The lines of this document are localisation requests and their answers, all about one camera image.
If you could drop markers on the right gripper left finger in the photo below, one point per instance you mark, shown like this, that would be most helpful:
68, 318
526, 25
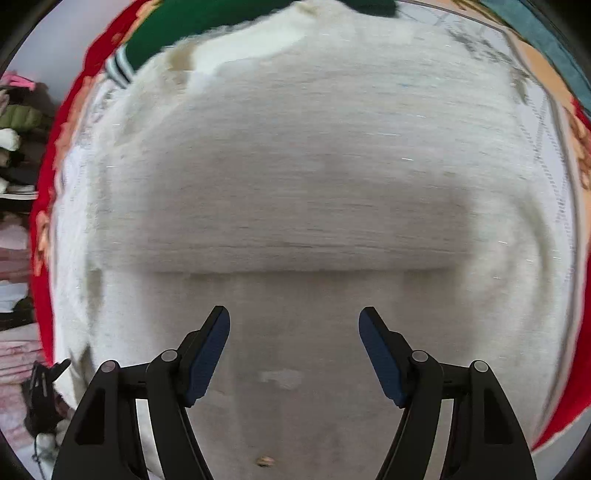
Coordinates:
103, 439

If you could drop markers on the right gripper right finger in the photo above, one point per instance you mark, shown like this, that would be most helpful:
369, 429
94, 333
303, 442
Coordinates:
486, 440

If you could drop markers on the white knit cardigan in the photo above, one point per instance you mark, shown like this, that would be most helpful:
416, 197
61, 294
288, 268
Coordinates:
377, 162

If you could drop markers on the clothes rack with garments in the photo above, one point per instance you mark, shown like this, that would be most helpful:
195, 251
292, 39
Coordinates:
27, 114

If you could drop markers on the white patterned mat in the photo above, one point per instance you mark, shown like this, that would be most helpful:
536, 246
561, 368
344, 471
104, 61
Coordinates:
549, 111

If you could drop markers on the red floral blanket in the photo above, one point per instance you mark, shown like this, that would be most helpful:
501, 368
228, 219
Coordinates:
575, 398

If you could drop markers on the light blue quilt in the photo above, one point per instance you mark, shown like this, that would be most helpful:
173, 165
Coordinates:
532, 21

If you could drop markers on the folded dark green sweater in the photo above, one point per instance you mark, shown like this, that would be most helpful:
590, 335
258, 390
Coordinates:
232, 30

